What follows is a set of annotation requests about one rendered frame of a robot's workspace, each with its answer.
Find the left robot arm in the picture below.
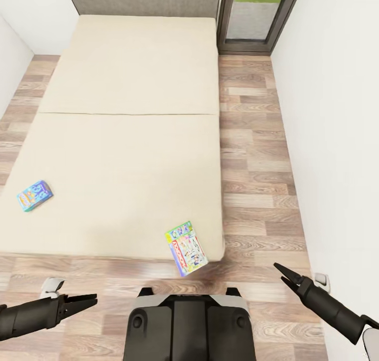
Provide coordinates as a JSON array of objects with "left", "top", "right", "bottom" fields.
[{"left": 0, "top": 276, "right": 97, "bottom": 342}]

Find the board game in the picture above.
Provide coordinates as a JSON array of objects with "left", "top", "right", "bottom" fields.
[
  {"left": 165, "top": 221, "right": 208, "bottom": 277},
  {"left": 16, "top": 180, "right": 53, "bottom": 212}
]

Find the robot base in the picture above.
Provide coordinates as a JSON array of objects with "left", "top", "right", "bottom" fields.
[{"left": 123, "top": 287, "right": 256, "bottom": 361}]

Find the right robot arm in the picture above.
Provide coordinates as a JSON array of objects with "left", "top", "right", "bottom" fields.
[{"left": 273, "top": 262, "right": 379, "bottom": 361}]

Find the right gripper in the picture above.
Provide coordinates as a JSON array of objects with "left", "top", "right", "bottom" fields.
[{"left": 273, "top": 262, "right": 344, "bottom": 327}]

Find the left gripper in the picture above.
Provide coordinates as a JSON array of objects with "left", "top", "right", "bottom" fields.
[{"left": 12, "top": 294, "right": 97, "bottom": 338}]

